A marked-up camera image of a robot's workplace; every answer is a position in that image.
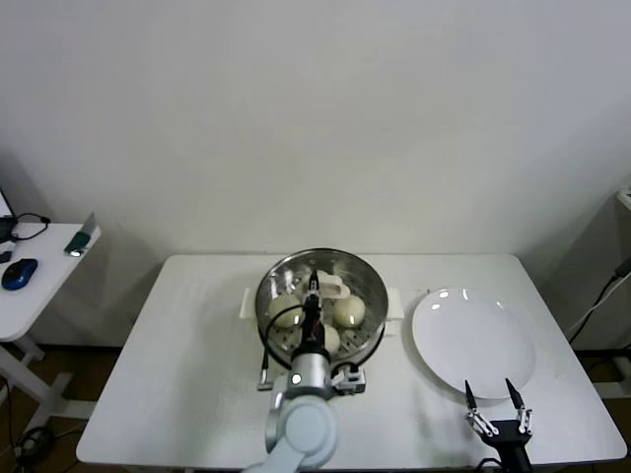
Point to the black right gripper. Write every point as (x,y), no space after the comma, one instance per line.
(510,433)

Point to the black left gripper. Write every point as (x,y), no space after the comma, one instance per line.
(313,325)

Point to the white steamed baozi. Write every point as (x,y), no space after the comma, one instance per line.
(332,337)
(281,310)
(350,310)

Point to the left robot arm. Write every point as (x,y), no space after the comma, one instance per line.
(305,428)

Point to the stainless steel steamer basket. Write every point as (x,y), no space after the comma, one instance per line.
(365,345)

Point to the white electric cooker base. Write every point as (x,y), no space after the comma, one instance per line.
(246,305)

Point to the large white plate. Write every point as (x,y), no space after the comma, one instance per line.
(473,340)

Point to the white side desk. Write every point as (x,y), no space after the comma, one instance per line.
(39,295)

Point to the blue computer mouse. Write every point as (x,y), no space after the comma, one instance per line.
(19,273)

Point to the small black desk item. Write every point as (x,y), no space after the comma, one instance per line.
(5,257)

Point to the laptop screen edge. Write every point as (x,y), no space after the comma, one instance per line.
(4,204)

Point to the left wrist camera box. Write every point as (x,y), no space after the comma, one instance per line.
(352,380)

